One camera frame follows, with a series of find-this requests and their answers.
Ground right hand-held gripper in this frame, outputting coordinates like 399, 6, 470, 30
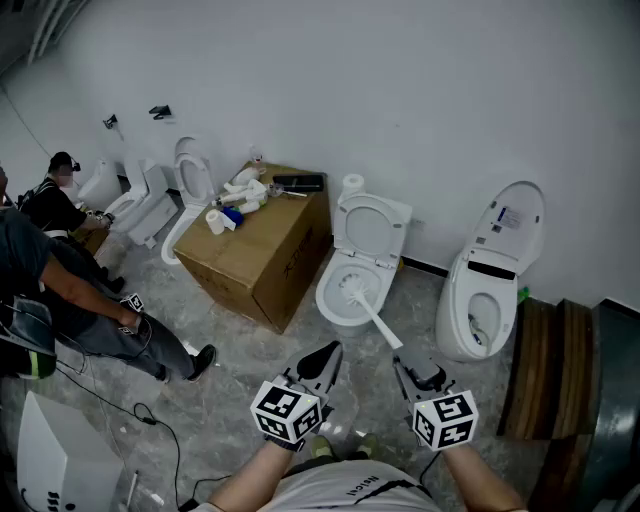
392, 353, 480, 451

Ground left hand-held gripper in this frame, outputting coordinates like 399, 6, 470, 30
249, 341, 345, 454

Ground large cardboard box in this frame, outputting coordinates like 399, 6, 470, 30
172, 160, 334, 335

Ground small cardboard box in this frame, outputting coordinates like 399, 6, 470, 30
74, 227, 110, 256

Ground white boxy toilet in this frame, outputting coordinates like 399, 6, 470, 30
104, 157, 180, 250

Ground black flat case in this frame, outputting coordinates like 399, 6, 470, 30
272, 173, 325, 194

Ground white toilet brush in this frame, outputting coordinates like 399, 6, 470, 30
337, 276, 404, 350

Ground person's white shirt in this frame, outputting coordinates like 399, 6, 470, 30
197, 459, 436, 512

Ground white smart toilet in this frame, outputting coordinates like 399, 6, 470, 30
434, 180, 546, 363

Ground person's right forearm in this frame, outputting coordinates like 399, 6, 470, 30
442, 443, 529, 512

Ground person's left shoe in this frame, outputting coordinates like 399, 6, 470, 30
309, 434, 335, 460

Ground stack of wooden boards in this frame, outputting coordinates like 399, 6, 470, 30
497, 297, 596, 506

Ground person's dark trousers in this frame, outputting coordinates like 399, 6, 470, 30
284, 449, 374, 476

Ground white panel with black marks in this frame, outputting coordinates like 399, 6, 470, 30
17, 389, 126, 512

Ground black floor cable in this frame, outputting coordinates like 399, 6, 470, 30
54, 364, 234, 506

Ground person's left forearm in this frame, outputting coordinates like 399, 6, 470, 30
207, 439, 301, 512

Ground grey bag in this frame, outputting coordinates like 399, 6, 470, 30
0, 294, 57, 381

